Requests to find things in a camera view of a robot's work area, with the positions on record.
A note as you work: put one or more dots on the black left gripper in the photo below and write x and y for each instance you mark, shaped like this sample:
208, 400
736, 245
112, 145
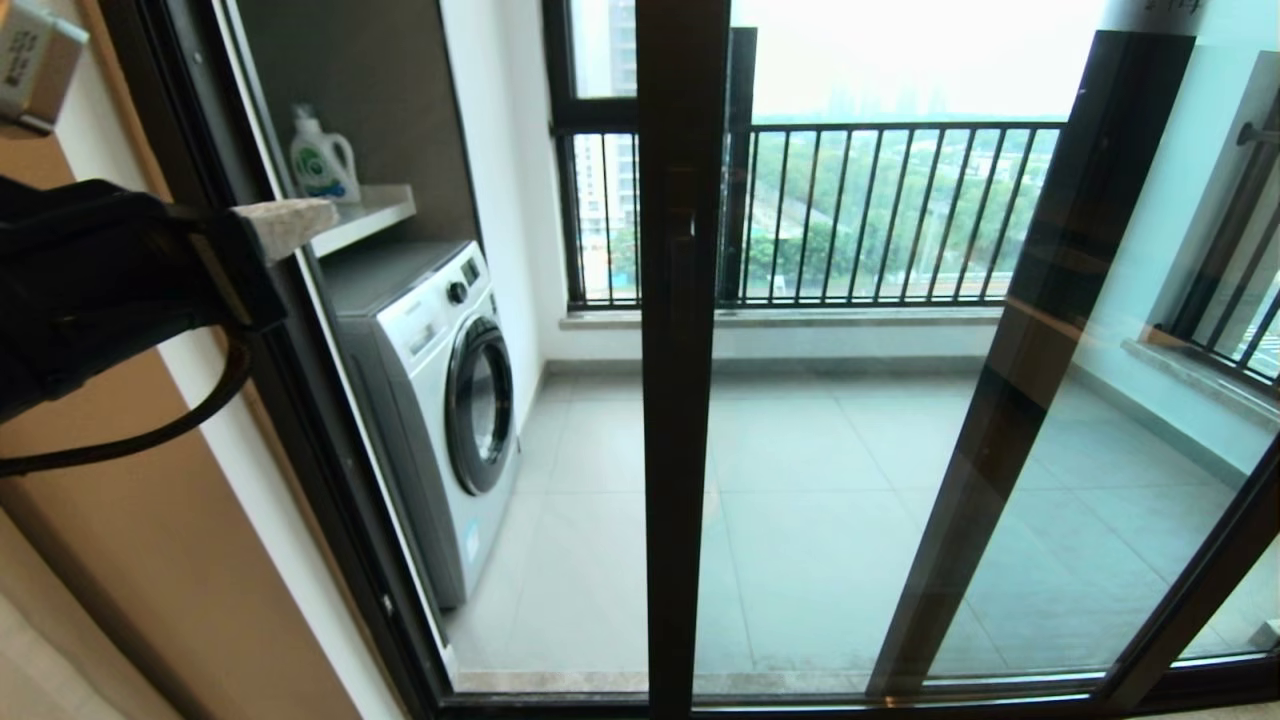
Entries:
100, 280

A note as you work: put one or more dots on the dark framed sliding glass door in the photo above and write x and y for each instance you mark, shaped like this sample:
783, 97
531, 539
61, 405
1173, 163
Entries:
680, 450

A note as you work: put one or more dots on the white detergent bottle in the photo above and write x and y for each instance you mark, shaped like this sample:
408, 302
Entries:
322, 170

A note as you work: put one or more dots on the white front-load washing machine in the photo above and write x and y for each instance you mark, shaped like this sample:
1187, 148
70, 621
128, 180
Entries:
430, 400

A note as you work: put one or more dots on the highrise building outside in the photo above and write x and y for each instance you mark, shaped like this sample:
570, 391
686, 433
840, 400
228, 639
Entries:
612, 60

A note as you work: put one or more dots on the long stone window sill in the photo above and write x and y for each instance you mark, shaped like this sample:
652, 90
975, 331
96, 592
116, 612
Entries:
850, 316

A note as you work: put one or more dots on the dark framed fixed glass door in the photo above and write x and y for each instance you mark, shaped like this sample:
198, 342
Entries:
1050, 300

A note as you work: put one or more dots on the short stone window sill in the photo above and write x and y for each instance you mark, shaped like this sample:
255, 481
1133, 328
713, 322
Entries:
1200, 378

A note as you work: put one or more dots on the black side balcony railing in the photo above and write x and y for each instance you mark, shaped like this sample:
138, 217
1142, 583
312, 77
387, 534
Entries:
1230, 245

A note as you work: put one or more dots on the white wall shelf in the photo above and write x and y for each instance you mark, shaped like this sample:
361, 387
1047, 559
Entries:
375, 212

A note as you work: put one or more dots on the black window frame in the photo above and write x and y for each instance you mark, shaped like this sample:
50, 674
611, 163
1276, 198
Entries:
590, 115

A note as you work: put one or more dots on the grey metal wall rod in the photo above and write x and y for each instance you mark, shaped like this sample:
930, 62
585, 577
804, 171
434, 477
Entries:
1260, 134

